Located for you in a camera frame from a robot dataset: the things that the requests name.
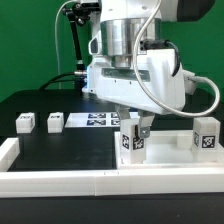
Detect white square table top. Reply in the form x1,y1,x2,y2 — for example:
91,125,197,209
115,130,224,170

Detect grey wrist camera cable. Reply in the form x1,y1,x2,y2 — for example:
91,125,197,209
132,0,222,118

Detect white marker sheet with tags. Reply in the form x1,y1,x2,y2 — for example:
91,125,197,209
65,112,120,128

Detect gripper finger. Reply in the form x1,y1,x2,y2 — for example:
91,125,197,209
138,111,155,138
116,105,130,120

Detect white cable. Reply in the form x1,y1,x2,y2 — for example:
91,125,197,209
54,0,81,90

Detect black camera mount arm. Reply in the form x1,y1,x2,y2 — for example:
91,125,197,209
61,1,103,78

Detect white U-shaped obstacle fence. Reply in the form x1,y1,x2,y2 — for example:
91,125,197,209
0,138,224,198

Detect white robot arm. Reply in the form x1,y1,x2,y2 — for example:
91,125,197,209
81,0,215,138

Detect black cable bundle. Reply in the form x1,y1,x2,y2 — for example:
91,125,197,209
39,73,88,91

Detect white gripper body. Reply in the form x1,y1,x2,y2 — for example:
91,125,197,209
87,49,185,114

